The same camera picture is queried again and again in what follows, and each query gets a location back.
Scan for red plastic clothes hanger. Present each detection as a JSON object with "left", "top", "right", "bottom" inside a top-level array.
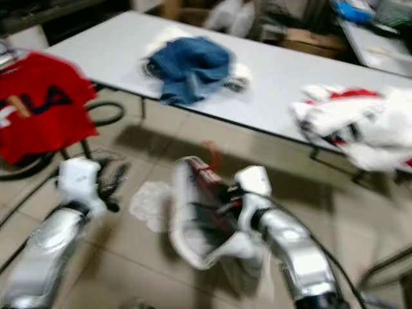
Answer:
[{"left": 190, "top": 140, "right": 242, "bottom": 213}]

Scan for white jacket dark lining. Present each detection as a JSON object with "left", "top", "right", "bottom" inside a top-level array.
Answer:
[{"left": 169, "top": 156, "right": 271, "bottom": 271}]

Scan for blue denim garment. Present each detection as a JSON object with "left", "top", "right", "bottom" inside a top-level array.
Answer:
[{"left": 147, "top": 37, "right": 234, "bottom": 107}]

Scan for small white garment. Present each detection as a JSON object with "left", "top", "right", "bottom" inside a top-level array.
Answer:
[{"left": 229, "top": 62, "right": 253, "bottom": 92}]

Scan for red FILA t-shirt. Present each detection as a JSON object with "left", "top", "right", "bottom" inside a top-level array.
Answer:
[{"left": 0, "top": 51, "right": 98, "bottom": 165}]

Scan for grey folding table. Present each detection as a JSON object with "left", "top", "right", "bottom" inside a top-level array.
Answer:
[{"left": 46, "top": 10, "right": 412, "bottom": 184}]

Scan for white clothes pile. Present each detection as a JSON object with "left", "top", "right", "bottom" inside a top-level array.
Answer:
[{"left": 290, "top": 84, "right": 412, "bottom": 173}]

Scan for red garment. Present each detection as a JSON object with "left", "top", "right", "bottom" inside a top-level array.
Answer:
[{"left": 328, "top": 88, "right": 384, "bottom": 102}]

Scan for brown cardboard box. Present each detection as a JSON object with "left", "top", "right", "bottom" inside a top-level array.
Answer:
[{"left": 280, "top": 27, "right": 348, "bottom": 59}]

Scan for white bags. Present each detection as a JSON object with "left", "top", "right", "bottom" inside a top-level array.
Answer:
[{"left": 203, "top": 0, "right": 252, "bottom": 36}]

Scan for grey side table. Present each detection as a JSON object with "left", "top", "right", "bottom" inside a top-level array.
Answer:
[{"left": 338, "top": 0, "right": 412, "bottom": 77}]

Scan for blue bag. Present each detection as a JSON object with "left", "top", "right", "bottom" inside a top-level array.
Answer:
[{"left": 333, "top": 0, "right": 375, "bottom": 25}]

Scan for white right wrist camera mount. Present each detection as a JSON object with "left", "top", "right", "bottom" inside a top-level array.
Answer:
[{"left": 234, "top": 165, "right": 272, "bottom": 216}]

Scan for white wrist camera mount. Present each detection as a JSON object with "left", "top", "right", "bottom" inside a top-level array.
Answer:
[
  {"left": 58, "top": 158, "right": 104, "bottom": 205},
  {"left": 234, "top": 165, "right": 272, "bottom": 216}
]

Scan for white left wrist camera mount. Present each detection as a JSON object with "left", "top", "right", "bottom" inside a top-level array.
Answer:
[{"left": 58, "top": 158, "right": 104, "bottom": 205}]

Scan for black hose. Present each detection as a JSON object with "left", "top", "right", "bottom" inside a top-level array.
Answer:
[{"left": 87, "top": 102, "right": 126, "bottom": 128}]

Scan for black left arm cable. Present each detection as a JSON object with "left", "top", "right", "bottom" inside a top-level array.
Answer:
[{"left": 0, "top": 169, "right": 65, "bottom": 227}]

